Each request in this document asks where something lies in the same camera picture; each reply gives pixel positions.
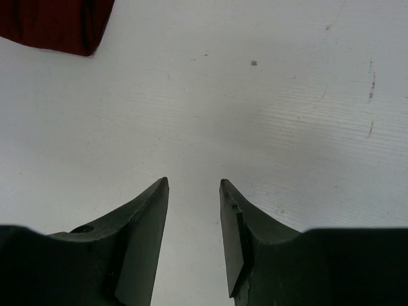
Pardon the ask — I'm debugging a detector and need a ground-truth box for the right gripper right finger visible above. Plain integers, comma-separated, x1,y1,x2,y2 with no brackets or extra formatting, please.
219,179,407,305

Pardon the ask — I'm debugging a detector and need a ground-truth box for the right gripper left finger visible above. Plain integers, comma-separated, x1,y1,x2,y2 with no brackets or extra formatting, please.
1,178,169,305

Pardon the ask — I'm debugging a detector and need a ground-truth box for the dark red t-shirt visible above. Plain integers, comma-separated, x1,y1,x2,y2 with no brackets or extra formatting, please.
1,0,114,57

